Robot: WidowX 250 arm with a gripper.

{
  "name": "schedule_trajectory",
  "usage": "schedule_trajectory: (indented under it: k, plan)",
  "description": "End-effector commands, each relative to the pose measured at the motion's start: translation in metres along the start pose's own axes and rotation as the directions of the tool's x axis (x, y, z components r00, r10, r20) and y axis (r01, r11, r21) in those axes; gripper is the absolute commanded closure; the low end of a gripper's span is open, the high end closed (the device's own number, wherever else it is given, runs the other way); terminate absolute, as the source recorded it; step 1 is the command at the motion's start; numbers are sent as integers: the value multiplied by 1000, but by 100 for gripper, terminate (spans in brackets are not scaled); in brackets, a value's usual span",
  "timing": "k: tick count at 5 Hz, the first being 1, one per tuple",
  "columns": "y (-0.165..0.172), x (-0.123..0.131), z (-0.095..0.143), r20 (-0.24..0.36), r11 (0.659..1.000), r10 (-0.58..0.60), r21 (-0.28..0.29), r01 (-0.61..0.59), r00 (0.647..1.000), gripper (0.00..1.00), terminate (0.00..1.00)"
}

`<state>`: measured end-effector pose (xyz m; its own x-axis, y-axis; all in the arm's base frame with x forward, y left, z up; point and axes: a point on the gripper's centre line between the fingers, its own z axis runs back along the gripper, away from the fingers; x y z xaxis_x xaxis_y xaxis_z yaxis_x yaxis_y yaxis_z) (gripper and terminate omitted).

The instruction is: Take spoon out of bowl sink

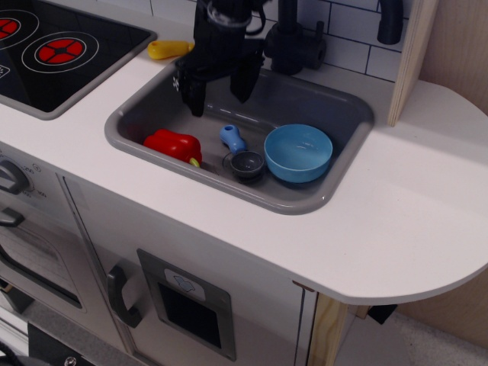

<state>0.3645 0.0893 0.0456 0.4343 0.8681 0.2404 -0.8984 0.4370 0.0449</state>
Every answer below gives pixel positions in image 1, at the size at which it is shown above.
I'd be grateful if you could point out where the black toy faucet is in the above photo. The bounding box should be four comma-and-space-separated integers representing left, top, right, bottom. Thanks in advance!
264, 0, 326, 75

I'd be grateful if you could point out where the dark grey cabinet handle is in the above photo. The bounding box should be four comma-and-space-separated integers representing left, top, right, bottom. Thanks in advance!
106, 265, 142, 329

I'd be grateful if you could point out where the black cable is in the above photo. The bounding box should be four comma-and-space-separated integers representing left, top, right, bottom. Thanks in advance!
0, 341, 24, 366

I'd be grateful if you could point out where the yellow handled toy knife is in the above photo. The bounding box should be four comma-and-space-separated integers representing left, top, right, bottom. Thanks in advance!
147, 40, 194, 60

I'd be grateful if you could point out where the red toy bell pepper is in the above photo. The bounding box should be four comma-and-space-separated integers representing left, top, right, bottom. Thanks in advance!
143, 129, 203, 167

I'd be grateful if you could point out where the grey oven door handle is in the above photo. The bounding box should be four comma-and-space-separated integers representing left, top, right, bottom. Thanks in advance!
0, 207, 24, 227

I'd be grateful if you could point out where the grey oven knob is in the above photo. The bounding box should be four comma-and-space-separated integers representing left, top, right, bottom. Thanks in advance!
1, 160, 31, 194

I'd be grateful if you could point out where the light wooden side panel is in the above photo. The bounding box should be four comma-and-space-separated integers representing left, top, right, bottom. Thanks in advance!
387, 0, 438, 127

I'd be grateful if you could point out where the blue plastic bowl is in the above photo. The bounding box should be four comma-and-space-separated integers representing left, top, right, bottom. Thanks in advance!
264, 124, 333, 183

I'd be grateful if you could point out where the grey ice dispenser panel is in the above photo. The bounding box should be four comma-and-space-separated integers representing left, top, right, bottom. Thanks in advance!
137, 249, 236, 361

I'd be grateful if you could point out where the blue handled grey spoon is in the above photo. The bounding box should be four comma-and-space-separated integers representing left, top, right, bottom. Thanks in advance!
219, 125, 265, 179

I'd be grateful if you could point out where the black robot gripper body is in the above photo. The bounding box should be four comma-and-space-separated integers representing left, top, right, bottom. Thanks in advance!
172, 0, 275, 95

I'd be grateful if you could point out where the black toy stovetop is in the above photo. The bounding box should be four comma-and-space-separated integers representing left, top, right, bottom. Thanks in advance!
1, 1, 156, 120

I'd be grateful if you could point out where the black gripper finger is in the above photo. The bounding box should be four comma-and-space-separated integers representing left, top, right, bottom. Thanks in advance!
230, 63, 262, 103
179, 79, 207, 117

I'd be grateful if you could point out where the grey plastic sink basin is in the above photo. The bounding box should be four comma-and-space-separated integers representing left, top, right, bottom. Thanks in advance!
104, 65, 374, 214

